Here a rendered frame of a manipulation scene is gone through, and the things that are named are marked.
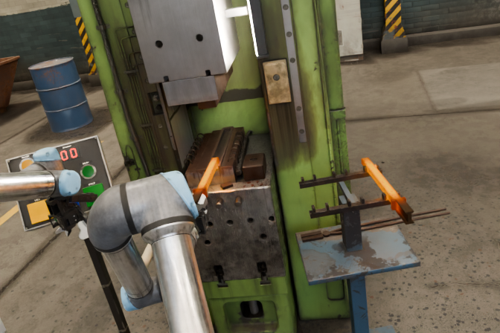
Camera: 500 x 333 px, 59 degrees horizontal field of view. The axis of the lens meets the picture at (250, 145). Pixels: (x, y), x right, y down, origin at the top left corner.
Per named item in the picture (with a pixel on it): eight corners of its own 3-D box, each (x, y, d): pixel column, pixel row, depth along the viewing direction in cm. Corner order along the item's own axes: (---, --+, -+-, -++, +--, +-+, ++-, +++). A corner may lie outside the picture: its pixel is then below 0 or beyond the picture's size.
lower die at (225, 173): (236, 182, 178) (231, 163, 175) (188, 187, 181) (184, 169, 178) (245, 140, 217) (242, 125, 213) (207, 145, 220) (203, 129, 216)
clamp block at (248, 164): (265, 179, 177) (263, 164, 174) (244, 181, 178) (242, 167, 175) (266, 166, 187) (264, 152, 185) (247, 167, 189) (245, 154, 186)
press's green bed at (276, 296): (298, 354, 207) (285, 276, 189) (221, 357, 213) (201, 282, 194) (297, 274, 257) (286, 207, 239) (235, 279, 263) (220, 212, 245)
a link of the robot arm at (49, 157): (24, 157, 137) (43, 145, 144) (36, 187, 141) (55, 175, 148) (42, 157, 134) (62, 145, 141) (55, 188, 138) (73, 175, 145)
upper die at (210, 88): (219, 99, 164) (213, 75, 161) (167, 106, 168) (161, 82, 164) (233, 70, 203) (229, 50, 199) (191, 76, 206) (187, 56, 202)
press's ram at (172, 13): (250, 70, 159) (229, -50, 143) (149, 84, 165) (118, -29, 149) (258, 46, 197) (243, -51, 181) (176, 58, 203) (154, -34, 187)
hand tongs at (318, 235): (446, 209, 178) (446, 206, 178) (451, 214, 175) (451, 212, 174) (300, 236, 178) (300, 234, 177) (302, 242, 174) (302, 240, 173)
